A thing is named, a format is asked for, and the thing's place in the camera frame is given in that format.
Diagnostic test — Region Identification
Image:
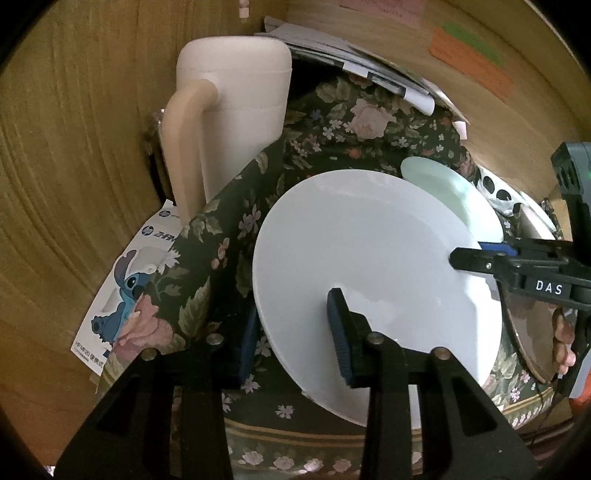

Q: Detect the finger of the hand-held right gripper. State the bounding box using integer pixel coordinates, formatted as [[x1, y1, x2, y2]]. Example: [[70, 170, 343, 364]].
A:
[[449, 246, 574, 302], [477, 237, 574, 265]]

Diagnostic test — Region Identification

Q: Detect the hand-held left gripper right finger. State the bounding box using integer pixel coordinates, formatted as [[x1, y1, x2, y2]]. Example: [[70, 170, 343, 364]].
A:
[[326, 287, 542, 480]]

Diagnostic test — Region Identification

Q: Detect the beige plastic kettle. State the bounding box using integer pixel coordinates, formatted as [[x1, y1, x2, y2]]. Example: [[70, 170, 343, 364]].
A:
[[163, 36, 293, 220]]

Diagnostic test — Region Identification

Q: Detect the person's right hand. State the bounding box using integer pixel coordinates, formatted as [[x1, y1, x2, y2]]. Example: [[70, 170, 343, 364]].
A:
[[551, 306, 578, 377]]

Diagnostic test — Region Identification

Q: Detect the pale green bowl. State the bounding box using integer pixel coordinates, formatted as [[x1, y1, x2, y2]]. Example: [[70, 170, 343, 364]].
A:
[[400, 157, 505, 244]]

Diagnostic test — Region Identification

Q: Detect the orange sticky note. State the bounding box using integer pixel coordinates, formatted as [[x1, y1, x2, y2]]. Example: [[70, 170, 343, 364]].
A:
[[428, 25, 514, 101]]

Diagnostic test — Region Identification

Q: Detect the white plate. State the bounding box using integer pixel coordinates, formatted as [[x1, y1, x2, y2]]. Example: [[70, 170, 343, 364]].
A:
[[252, 169, 504, 428]]

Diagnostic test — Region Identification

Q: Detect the stack of white papers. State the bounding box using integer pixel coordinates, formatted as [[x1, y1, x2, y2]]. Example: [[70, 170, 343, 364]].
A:
[[255, 16, 470, 140]]

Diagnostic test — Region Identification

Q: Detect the green sticky note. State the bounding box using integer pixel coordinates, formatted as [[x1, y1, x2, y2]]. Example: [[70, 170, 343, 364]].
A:
[[442, 22, 505, 66]]

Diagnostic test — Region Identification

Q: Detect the dark floral tablecloth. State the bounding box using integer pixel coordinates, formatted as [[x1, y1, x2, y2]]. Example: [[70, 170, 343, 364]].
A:
[[95, 76, 570, 480]]

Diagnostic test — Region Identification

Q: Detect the pink sticky note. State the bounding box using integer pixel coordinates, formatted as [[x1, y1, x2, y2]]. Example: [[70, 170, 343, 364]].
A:
[[338, 0, 426, 27]]

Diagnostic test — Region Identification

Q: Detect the black and white patterned bowl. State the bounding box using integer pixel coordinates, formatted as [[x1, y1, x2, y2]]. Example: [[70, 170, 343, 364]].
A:
[[475, 167, 525, 217]]

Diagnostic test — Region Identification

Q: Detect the thin black cable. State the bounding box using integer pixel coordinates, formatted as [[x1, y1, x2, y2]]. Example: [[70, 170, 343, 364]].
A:
[[525, 369, 573, 448]]

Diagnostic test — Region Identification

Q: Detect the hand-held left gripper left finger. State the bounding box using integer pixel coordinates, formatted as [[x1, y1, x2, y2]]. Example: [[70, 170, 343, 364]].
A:
[[55, 305, 260, 480]]

